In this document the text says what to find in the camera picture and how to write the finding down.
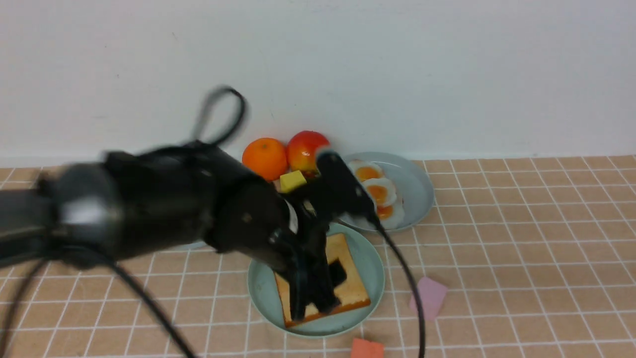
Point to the green centre plate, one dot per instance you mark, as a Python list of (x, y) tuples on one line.
[(264, 295)]

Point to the fried egg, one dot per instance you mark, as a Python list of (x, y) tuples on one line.
[(365, 170), (383, 191), (392, 216)]

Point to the red yellow apple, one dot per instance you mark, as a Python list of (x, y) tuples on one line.
[(302, 150)]

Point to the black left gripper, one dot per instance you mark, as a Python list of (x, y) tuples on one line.
[(286, 231)]

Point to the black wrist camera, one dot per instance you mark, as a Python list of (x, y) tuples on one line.
[(336, 191)]

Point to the orange fruit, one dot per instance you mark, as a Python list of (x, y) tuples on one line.
[(267, 158)]

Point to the orange foam cube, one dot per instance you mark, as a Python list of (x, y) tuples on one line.
[(366, 349)]

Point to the pink foam cube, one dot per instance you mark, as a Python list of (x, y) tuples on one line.
[(432, 295)]

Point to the checkered beige tablecloth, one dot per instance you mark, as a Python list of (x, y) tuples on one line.
[(539, 257)]

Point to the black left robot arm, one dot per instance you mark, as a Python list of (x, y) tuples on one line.
[(129, 206)]

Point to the toast slice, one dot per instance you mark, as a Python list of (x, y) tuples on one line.
[(348, 284)]

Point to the grey plate with eggs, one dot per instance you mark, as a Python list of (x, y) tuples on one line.
[(414, 187)]

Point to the yellow foam cube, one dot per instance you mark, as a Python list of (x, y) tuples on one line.
[(290, 181)]

